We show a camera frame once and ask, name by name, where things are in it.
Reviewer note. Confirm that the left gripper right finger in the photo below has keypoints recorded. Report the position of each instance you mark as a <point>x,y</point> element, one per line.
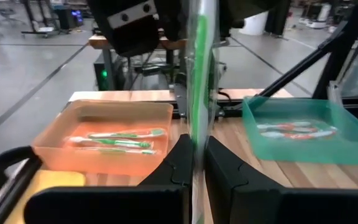
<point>244,202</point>

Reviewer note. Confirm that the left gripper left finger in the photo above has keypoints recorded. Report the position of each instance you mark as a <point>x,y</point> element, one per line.
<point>166,193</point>

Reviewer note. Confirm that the green white toothbrush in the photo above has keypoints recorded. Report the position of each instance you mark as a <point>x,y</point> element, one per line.
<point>110,142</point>
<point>200,62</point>
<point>126,135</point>
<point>120,151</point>

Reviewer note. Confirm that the orange white toothbrush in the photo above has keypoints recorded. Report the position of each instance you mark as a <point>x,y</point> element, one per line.
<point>297,136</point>
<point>286,127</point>
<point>303,124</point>

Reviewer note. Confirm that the wooden side table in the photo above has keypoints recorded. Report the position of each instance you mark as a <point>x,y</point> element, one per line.
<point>98,42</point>

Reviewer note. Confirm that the black computer tower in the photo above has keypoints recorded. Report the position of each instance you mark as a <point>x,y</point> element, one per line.
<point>104,68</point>

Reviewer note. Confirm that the black equipment cart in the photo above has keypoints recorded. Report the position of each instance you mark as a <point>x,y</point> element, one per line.
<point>61,18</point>

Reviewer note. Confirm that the white bucket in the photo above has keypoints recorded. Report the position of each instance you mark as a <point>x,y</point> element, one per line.
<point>255,25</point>

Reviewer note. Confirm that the green plastic bin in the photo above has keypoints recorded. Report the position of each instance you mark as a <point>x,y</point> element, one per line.
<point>353,149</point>

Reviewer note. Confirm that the orange plastic bin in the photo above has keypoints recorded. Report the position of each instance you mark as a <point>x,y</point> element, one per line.
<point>57,140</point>

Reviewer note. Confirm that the white floor device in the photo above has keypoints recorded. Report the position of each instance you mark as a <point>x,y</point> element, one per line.
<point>320,14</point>

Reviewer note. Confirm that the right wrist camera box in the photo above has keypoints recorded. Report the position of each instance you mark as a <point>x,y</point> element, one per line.
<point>129,15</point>

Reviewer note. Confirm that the black aluminium table frame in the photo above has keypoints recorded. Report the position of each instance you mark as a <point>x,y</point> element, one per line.
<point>291,71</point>

